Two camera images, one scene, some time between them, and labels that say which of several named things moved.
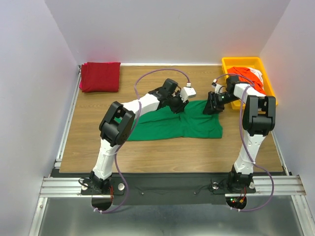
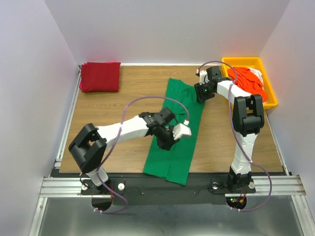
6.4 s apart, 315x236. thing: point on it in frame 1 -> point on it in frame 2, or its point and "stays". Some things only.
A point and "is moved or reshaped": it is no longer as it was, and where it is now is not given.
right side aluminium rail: (281, 157) stays
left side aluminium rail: (68, 117) stays
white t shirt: (258, 73) stays
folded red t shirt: (98, 77) stays
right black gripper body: (212, 103) -> (201, 94)
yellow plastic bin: (254, 62) stays
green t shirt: (163, 122) is moved or reshaped
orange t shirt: (246, 73) stays
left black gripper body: (177, 105) -> (165, 141)
